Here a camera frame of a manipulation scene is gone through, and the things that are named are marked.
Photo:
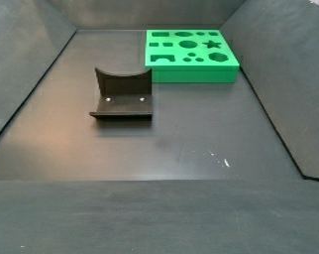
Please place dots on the green shape sorter block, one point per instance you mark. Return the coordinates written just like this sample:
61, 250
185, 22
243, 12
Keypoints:
189, 56

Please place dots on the black curved holder stand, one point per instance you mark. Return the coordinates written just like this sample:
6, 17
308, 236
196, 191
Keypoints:
125, 95

